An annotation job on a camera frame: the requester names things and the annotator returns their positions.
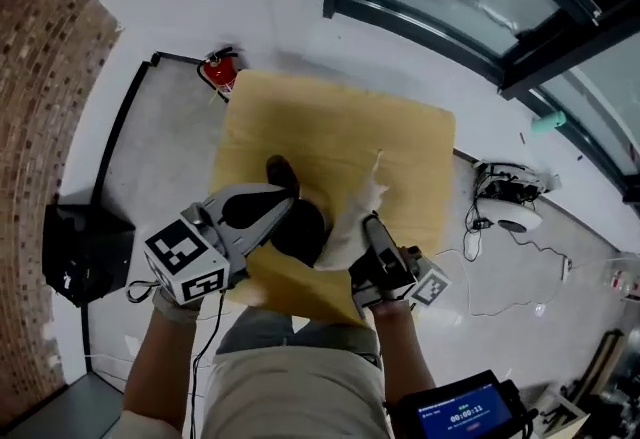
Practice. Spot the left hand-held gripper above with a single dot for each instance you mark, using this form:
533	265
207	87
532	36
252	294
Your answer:
187	262

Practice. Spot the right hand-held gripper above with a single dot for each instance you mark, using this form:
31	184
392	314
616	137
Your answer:
390	277

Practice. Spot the white cloth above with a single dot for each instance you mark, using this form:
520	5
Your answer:
350	227

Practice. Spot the steel kettle with black lid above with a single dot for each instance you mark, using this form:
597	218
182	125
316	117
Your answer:
300	232

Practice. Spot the person's left forearm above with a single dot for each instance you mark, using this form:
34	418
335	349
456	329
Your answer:
160	367

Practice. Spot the person's right forearm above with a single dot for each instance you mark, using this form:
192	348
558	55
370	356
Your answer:
400	352

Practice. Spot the white power adapter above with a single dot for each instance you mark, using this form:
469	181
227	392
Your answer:
472	244

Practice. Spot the black power adapter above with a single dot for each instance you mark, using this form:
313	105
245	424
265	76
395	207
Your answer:
481	224

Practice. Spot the grey-green shorts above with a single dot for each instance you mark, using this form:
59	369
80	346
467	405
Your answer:
260	332

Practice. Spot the red fire extinguisher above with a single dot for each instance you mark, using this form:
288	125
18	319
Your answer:
222	72

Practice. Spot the white power strip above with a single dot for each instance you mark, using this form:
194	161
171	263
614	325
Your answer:
567	269

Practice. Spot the black tablet with blue screen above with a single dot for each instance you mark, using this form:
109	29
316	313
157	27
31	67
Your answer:
460	414

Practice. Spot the mint green bottle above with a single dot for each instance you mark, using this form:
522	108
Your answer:
547	123

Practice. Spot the black framed glass doors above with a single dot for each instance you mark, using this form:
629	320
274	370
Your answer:
500	62

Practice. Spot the clear bottles with red label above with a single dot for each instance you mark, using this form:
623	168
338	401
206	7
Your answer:
622	282

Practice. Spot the grey cabinet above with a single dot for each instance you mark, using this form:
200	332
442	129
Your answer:
75	412

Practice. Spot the brown wooden frame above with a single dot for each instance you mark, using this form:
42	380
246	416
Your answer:
597	367

